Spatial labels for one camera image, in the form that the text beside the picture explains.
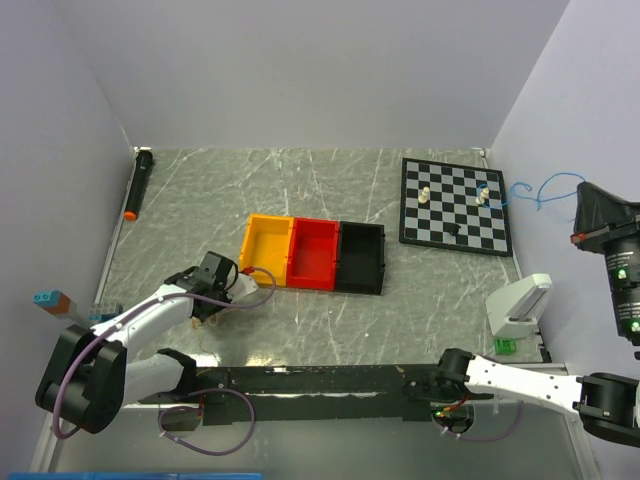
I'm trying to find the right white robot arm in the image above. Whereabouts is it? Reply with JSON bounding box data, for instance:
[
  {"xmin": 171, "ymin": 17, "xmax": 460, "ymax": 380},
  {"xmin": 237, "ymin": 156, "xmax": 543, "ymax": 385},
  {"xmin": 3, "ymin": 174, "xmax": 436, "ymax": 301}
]
[{"xmin": 436, "ymin": 181, "xmax": 639, "ymax": 447}]

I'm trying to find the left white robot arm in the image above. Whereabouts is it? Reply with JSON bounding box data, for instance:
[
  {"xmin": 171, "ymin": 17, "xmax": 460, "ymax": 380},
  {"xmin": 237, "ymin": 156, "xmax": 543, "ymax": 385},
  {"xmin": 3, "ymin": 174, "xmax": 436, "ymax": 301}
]
[{"xmin": 35, "ymin": 251, "xmax": 240, "ymax": 439}]

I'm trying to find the yellow plastic bin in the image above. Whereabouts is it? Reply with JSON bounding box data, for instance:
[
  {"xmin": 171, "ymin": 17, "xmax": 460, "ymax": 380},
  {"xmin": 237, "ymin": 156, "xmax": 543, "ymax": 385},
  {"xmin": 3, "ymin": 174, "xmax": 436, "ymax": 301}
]
[{"xmin": 239, "ymin": 213, "xmax": 294, "ymax": 287}]

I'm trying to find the red plastic bin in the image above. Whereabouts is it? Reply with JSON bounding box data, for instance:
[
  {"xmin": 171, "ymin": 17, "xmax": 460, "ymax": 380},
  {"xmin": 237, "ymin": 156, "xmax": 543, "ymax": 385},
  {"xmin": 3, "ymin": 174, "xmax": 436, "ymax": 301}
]
[{"xmin": 286, "ymin": 217, "xmax": 340, "ymax": 291}]

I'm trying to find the white chess pawn right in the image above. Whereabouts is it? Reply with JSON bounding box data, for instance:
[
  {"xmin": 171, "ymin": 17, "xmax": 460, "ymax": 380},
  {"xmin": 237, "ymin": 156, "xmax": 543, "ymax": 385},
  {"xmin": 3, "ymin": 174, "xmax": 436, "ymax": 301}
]
[{"xmin": 476, "ymin": 187, "xmax": 490, "ymax": 207}]

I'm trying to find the white chess pawn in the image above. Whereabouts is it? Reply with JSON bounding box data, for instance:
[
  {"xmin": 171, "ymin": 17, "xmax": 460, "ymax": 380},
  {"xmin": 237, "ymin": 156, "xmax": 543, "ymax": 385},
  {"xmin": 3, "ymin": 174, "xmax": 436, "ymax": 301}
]
[
  {"xmin": 418, "ymin": 187, "xmax": 430, "ymax": 205},
  {"xmin": 476, "ymin": 187, "xmax": 490, "ymax": 207}
]

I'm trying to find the blue toy brick stack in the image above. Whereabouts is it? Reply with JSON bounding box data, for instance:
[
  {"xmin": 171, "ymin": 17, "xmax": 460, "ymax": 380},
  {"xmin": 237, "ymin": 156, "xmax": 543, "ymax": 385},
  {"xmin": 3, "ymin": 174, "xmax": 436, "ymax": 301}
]
[{"xmin": 88, "ymin": 301, "xmax": 124, "ymax": 325}]

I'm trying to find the white tape dispenser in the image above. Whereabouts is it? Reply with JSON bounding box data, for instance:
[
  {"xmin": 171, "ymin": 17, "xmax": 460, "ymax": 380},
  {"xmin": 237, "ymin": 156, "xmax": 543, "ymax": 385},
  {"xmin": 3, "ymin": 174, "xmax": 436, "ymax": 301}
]
[{"xmin": 485, "ymin": 273, "xmax": 553, "ymax": 339}]

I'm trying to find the black orange marker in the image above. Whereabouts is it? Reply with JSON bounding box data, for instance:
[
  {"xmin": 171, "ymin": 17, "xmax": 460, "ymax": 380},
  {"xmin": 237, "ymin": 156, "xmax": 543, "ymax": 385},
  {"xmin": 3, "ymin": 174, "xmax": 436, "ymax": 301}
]
[{"xmin": 123, "ymin": 150, "xmax": 155, "ymax": 221}]

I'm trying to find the black white chessboard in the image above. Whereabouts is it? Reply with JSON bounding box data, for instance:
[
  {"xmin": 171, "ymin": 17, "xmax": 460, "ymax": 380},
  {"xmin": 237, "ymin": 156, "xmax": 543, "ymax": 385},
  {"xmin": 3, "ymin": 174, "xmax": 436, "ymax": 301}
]
[{"xmin": 399, "ymin": 158, "xmax": 513, "ymax": 257}]

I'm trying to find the black plastic bin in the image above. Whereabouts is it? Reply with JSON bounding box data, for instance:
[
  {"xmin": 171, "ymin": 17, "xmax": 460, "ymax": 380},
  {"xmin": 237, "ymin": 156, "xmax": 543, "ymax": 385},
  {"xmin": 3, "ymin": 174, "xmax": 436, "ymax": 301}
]
[{"xmin": 334, "ymin": 221, "xmax": 385, "ymax": 295}]

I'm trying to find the black chess piece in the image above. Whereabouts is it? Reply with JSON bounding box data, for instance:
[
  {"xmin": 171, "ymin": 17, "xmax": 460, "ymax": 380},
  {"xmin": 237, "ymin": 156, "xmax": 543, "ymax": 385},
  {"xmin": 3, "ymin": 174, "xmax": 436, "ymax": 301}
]
[{"xmin": 444, "ymin": 223, "xmax": 460, "ymax": 236}]

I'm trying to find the green small clip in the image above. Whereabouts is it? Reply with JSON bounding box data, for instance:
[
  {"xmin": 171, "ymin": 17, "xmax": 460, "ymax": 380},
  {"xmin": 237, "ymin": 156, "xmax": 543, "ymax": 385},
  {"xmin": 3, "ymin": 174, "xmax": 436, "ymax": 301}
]
[{"xmin": 494, "ymin": 338, "xmax": 517, "ymax": 356}]

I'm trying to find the blue brown block tool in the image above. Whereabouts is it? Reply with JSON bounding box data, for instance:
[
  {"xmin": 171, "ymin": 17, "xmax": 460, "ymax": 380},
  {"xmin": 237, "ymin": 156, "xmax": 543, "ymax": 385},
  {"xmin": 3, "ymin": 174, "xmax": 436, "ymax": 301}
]
[{"xmin": 32, "ymin": 290, "xmax": 93, "ymax": 328}]

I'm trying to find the white chess pawn left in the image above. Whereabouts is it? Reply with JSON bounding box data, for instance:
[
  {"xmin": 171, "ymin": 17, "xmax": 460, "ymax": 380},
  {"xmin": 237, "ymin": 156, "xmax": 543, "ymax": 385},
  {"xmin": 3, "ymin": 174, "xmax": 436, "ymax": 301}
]
[{"xmin": 418, "ymin": 187, "xmax": 430, "ymax": 205}]

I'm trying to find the blue box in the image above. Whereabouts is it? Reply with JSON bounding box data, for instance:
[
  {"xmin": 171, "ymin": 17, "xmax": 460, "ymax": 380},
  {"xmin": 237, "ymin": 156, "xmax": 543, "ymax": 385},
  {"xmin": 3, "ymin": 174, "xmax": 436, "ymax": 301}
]
[{"xmin": 7, "ymin": 472, "xmax": 263, "ymax": 480}]

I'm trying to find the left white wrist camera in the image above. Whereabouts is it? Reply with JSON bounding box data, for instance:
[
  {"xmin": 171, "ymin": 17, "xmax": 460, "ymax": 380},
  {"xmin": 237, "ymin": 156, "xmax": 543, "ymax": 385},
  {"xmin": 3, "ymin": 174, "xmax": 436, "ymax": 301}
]
[{"xmin": 227, "ymin": 273, "xmax": 259, "ymax": 303}]

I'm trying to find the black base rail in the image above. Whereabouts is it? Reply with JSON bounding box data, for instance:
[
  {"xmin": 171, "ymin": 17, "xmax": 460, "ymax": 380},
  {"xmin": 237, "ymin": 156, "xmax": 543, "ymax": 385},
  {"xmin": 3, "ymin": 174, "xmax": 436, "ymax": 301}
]
[{"xmin": 137, "ymin": 363, "xmax": 494, "ymax": 427}]

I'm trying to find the aluminium frame rail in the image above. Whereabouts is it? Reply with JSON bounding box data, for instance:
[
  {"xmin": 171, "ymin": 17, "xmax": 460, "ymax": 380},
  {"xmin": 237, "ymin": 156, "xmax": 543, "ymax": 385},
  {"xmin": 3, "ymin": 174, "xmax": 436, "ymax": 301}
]
[{"xmin": 29, "ymin": 363, "xmax": 601, "ymax": 480}]

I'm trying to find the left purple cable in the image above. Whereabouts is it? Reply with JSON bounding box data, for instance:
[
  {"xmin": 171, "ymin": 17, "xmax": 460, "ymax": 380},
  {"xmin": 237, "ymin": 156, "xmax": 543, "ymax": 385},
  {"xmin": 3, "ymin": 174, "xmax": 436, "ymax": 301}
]
[{"xmin": 49, "ymin": 267, "xmax": 277, "ymax": 455}]

